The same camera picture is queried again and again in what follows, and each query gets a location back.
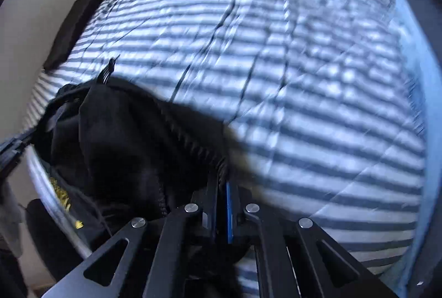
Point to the black pants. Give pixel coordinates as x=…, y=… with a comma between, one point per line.
x=131, y=146

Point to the blue white striped blanket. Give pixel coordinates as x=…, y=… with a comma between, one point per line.
x=293, y=77

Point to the light blue bed sheet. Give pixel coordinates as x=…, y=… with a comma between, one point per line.
x=419, y=180

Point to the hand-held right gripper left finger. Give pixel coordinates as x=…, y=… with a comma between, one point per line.
x=209, y=208

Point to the folded black garment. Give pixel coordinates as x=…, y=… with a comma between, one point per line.
x=76, y=28

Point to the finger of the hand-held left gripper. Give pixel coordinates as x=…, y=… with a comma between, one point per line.
x=13, y=149

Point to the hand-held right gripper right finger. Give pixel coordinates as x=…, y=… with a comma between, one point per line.
x=229, y=211

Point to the dark rounded object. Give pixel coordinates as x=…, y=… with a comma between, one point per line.
x=51, y=242

